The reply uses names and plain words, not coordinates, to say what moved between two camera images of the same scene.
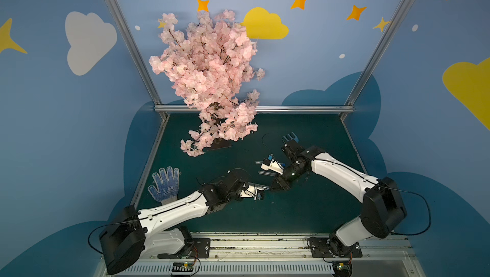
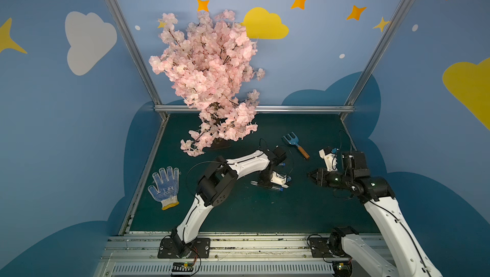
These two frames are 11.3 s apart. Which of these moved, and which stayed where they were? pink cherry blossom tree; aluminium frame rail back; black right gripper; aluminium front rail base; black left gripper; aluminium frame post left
Moved: black left gripper; black right gripper
Stayed: aluminium front rail base; pink cherry blossom tree; aluminium frame rail back; aluminium frame post left
